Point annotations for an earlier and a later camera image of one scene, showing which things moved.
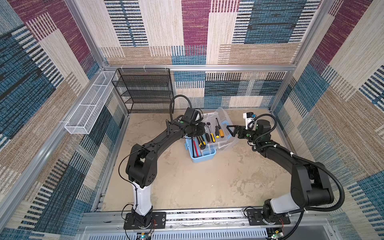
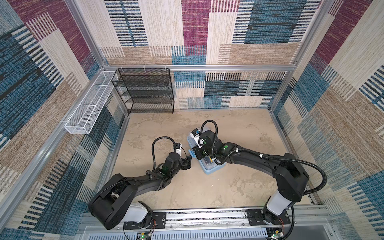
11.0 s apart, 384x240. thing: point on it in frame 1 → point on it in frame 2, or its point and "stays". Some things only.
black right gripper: [241, 128] → [197, 150]
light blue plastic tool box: [217, 135] → [207, 163]
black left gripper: [201, 130] → [186, 163]
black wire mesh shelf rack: [145, 90] stays
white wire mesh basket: [79, 122] stays
